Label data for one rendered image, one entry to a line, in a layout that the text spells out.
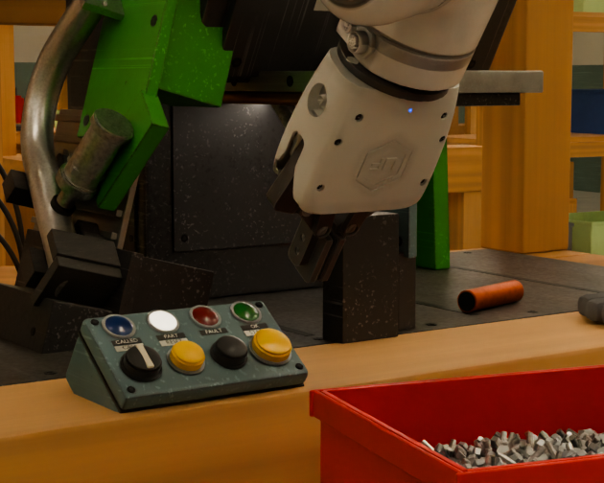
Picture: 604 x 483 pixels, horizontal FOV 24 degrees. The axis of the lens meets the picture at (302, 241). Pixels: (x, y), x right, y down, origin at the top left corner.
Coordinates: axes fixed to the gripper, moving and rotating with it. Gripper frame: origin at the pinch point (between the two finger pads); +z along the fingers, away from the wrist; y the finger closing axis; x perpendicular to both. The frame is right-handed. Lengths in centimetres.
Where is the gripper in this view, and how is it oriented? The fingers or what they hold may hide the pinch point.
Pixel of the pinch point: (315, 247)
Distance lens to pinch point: 95.8
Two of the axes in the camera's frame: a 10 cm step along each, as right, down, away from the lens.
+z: -3.2, 7.6, 5.7
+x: -4.6, -6.5, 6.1
